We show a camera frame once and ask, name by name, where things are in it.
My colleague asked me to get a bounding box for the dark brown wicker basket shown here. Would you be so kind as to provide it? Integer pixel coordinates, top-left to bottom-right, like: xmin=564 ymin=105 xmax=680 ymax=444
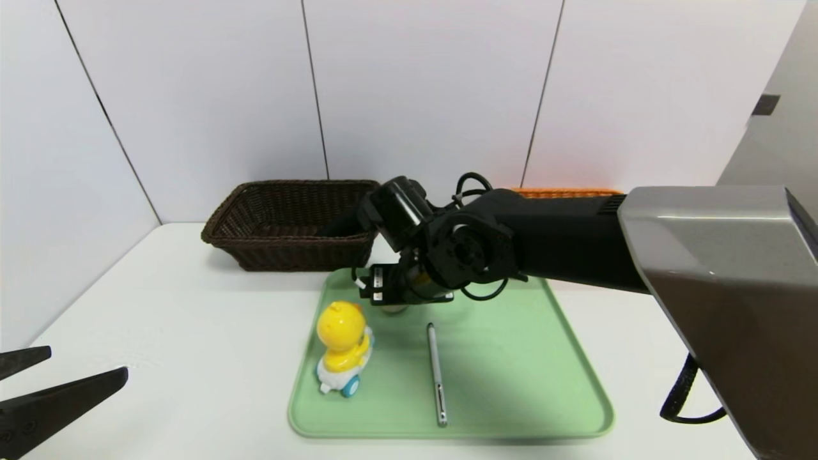
xmin=201 ymin=180 xmax=384 ymax=272

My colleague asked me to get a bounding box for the black looped wrist cable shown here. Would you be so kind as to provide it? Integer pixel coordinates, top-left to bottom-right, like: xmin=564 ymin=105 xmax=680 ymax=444
xmin=454 ymin=171 xmax=530 ymax=302

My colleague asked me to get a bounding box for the white pen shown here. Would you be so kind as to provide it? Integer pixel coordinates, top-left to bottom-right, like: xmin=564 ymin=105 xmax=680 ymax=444
xmin=426 ymin=323 xmax=448 ymax=427

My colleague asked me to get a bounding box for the grey partition panel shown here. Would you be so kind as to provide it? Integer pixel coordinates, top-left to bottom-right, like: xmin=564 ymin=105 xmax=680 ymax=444
xmin=716 ymin=0 xmax=818 ymax=192

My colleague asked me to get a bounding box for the black glasses case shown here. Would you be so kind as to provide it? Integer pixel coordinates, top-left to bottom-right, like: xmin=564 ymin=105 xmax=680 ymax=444
xmin=321 ymin=203 xmax=371 ymax=238

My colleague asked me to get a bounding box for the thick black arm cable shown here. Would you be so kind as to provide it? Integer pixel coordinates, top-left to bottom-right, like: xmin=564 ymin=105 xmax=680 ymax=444
xmin=660 ymin=353 xmax=727 ymax=424

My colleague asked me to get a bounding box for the orange wicker basket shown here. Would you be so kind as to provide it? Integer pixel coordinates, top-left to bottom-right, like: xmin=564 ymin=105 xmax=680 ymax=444
xmin=511 ymin=187 xmax=624 ymax=199

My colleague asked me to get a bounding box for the yellow duck toy car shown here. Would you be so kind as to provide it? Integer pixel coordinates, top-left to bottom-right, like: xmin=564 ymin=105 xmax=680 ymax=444
xmin=316 ymin=301 xmax=375 ymax=399

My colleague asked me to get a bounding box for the light green plastic tray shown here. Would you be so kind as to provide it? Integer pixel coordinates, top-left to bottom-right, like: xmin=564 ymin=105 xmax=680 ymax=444
xmin=287 ymin=267 xmax=615 ymax=440

